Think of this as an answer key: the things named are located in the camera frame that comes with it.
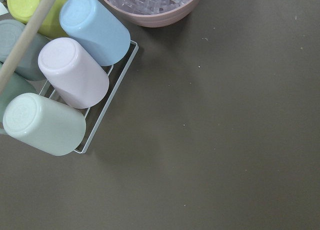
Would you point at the pale pink plastic cup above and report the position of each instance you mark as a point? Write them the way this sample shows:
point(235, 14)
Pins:
point(72, 71)

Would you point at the light blue plastic cup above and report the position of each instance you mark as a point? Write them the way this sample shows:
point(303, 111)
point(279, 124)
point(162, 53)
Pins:
point(91, 24)

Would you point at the yellow green plastic cup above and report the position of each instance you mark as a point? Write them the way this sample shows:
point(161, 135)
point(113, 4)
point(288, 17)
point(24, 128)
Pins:
point(22, 10)

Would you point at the teal green plastic cup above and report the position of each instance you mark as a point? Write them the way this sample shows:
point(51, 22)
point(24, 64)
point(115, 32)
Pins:
point(16, 86)

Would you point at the white wire cup rack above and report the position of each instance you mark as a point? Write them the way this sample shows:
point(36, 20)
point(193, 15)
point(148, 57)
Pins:
point(95, 114)

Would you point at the pink bowl of ice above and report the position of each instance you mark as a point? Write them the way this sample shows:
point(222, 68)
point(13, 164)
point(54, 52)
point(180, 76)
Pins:
point(152, 13)

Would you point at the white mint plastic cup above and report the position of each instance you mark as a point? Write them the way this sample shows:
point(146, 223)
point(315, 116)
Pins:
point(45, 124)

